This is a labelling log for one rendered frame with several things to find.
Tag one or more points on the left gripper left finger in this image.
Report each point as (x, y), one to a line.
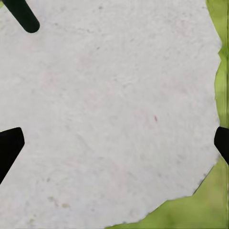
(11, 143)

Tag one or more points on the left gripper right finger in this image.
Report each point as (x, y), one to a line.
(221, 141)

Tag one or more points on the insectifuge atomizer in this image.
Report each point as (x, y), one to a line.
(23, 14)

